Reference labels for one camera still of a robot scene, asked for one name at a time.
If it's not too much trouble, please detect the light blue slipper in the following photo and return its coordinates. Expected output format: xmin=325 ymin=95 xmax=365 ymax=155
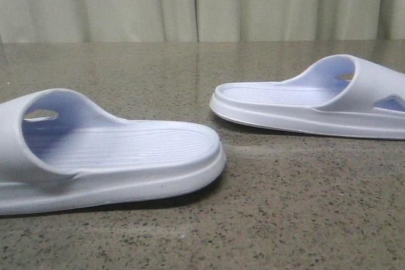
xmin=1 ymin=89 xmax=225 ymax=215
xmin=209 ymin=54 xmax=404 ymax=139

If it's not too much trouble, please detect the pale green curtain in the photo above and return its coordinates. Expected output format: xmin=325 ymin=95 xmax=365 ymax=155
xmin=1 ymin=0 xmax=404 ymax=43

